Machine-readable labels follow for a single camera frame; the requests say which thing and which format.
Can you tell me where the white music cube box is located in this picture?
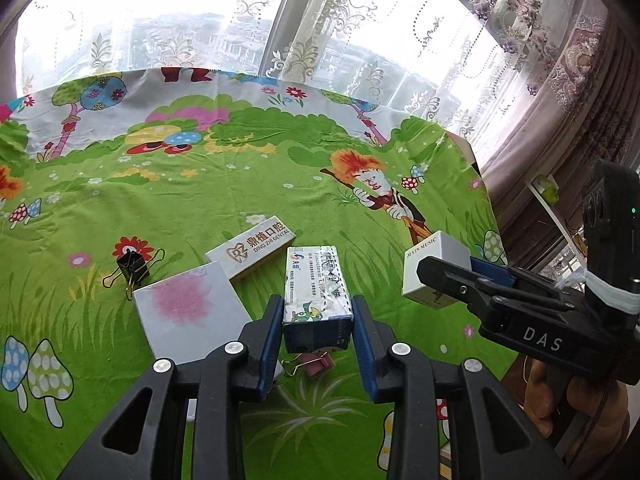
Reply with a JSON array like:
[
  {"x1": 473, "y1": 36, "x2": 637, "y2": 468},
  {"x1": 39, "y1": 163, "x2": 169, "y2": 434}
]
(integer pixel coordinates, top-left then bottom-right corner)
[{"x1": 401, "y1": 231, "x2": 472, "y2": 310}]

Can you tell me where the silver long box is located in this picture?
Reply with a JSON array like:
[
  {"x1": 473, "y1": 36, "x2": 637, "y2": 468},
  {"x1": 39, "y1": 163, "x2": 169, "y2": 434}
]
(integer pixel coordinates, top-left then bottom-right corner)
[{"x1": 283, "y1": 246, "x2": 354, "y2": 353}]

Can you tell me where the person's right hand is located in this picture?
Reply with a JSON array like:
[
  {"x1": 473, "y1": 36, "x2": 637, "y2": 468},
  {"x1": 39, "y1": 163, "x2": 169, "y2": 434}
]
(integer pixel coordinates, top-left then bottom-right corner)
[{"x1": 522, "y1": 358, "x2": 632, "y2": 461}]

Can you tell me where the black binder clip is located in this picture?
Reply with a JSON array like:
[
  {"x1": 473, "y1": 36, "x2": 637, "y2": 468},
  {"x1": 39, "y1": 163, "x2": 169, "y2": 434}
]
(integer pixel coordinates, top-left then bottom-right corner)
[{"x1": 102, "y1": 248, "x2": 166, "y2": 301}]

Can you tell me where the pink binder clip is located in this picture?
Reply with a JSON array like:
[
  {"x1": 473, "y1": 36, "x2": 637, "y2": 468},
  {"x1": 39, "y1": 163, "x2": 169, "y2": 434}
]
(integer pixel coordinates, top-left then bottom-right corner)
[{"x1": 282, "y1": 351, "x2": 335, "y2": 378}]

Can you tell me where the brown drape curtain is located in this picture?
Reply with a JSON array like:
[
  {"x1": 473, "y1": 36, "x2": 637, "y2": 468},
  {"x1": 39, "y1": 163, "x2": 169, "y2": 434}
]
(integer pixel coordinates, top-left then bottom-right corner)
[{"x1": 482, "y1": 14, "x2": 639, "y2": 268}]

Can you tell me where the white dental logo box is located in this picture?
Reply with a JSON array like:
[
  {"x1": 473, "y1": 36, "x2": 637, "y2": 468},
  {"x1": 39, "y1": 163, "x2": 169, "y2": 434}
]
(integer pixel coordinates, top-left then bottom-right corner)
[{"x1": 205, "y1": 216, "x2": 296, "y2": 281}]

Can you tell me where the lace window curtain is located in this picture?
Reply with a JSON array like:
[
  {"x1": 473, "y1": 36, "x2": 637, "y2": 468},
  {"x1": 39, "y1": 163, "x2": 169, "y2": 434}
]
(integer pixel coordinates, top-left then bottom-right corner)
[{"x1": 3, "y1": 0, "x2": 610, "y2": 162}]

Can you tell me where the green cartoon tablecloth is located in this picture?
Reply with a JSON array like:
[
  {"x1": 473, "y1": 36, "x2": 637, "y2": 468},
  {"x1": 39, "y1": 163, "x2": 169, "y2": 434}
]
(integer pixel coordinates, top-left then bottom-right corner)
[{"x1": 1, "y1": 67, "x2": 514, "y2": 479}]

